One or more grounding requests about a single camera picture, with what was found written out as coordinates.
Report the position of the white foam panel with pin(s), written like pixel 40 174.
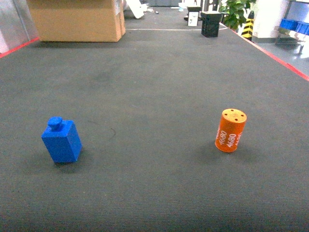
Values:
pixel 136 7

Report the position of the orange cylinder cap 4680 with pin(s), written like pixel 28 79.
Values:
pixel 230 130

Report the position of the black slotted crate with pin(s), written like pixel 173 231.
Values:
pixel 210 23

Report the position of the blue bottle-shaped block part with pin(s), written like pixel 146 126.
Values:
pixel 62 140

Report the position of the yellow black traffic cone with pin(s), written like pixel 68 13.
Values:
pixel 247 32

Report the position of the large cardboard box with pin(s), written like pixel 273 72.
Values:
pixel 78 20

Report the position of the green potted plant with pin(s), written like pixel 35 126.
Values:
pixel 234 12

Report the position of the stainless steel shelf rack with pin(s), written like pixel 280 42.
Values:
pixel 294 26

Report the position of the white black sign box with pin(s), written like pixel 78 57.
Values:
pixel 193 14

